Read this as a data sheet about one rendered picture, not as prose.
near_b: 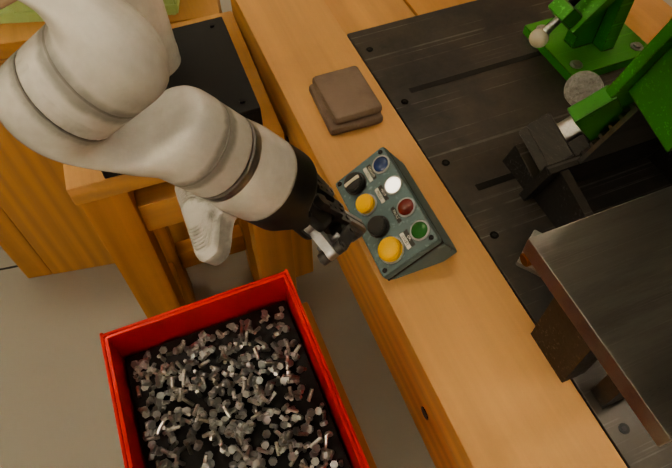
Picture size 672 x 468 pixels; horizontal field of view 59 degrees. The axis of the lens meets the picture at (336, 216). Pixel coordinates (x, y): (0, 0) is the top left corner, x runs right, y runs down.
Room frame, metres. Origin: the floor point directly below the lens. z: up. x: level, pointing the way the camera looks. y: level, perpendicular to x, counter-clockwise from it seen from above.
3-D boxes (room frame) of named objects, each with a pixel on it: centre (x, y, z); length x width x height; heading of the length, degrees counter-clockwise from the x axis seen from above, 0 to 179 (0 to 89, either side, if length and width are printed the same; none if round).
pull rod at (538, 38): (0.72, -0.31, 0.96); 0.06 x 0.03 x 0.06; 112
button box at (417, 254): (0.42, -0.07, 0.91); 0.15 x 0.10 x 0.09; 22
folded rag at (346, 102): (0.62, -0.01, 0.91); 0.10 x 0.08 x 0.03; 20
